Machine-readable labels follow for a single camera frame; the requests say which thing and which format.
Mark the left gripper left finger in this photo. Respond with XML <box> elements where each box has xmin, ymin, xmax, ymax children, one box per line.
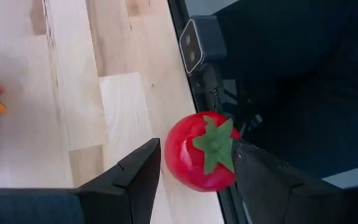
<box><xmin>76</xmin><ymin>138</ymin><xmax>162</xmax><ymax>224</ymax></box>

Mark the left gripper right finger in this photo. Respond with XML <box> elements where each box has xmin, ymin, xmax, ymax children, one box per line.
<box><xmin>232</xmin><ymin>139</ymin><xmax>326</xmax><ymax>224</ymax></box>

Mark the red toy tomato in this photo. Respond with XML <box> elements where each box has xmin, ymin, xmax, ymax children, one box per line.
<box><xmin>163</xmin><ymin>111</ymin><xmax>242</xmax><ymax>193</ymax></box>

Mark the table-level camera box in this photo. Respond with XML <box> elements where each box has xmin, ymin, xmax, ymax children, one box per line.
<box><xmin>178</xmin><ymin>15</ymin><xmax>228</xmax><ymax>75</ymax></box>

